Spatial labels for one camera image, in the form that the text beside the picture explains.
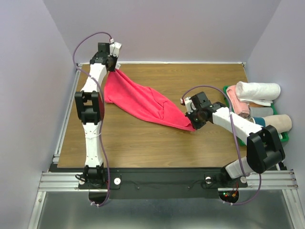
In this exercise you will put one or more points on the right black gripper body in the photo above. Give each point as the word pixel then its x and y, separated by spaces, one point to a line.
pixel 196 119

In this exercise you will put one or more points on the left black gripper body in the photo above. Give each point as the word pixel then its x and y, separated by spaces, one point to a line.
pixel 113 60

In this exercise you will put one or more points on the pink microfiber towel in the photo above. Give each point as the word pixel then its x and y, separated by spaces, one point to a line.
pixel 143 102

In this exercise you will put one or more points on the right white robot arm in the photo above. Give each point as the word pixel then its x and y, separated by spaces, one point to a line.
pixel 263 146

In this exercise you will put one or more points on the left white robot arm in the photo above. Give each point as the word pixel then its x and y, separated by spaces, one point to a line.
pixel 90 110

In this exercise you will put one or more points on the pink rolled towel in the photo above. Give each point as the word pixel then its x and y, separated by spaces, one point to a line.
pixel 240 108

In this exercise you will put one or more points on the grey rolled towel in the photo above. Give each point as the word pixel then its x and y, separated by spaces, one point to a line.
pixel 261 111

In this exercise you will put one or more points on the teal rolled towel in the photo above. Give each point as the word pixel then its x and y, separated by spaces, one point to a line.
pixel 258 120

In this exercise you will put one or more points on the white rolled towel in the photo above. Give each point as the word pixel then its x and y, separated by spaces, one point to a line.
pixel 257 92

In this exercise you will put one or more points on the beige rolled towel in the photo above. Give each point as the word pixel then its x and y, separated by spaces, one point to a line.
pixel 281 122

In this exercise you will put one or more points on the green plastic bin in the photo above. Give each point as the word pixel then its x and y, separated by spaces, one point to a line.
pixel 283 136

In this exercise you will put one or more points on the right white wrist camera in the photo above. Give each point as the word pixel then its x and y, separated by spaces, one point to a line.
pixel 187 102

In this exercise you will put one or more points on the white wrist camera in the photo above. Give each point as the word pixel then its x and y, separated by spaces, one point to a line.
pixel 187 102
pixel 115 49

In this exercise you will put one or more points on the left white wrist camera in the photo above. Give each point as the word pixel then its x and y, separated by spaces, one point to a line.
pixel 115 49

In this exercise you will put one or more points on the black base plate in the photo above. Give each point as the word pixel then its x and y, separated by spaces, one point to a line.
pixel 157 183

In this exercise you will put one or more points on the aluminium frame rail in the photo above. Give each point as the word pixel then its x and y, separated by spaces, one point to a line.
pixel 58 182

